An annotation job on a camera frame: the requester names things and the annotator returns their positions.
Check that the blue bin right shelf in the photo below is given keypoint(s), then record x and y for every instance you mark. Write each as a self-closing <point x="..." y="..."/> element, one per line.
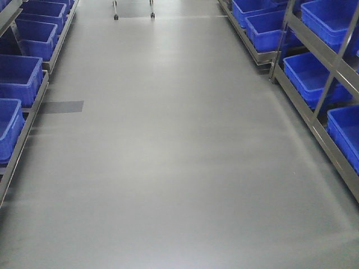
<point x="343" y="129"/>
<point x="309" y="76"/>
<point x="264" y="30"/>

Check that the blue bin shelf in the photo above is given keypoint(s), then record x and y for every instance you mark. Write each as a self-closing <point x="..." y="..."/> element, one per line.
<point x="12" y="122"/>
<point x="264" y="30"/>
<point x="309" y="76"/>
<point x="343" y="129"/>
<point x="21" y="77"/>
<point x="38" y="39"/>

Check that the blue bin left shelf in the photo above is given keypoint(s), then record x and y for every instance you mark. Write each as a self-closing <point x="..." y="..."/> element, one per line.
<point x="12" y="122"/>
<point x="21" y="77"/>
<point x="38" y="39"/>

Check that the blue bin right upper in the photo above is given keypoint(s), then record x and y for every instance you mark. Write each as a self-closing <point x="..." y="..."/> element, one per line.
<point x="329" y="20"/>

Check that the right shelf rack frame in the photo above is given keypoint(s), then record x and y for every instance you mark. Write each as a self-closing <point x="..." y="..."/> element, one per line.
<point x="312" y="50"/>

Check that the shelf rack frame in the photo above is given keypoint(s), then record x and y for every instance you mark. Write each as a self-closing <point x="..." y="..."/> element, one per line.
<point x="312" y="50"/>
<point x="8" y="16"/>

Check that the left shelf rack frame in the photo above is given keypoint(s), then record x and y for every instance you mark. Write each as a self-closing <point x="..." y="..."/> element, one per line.
<point x="8" y="16"/>

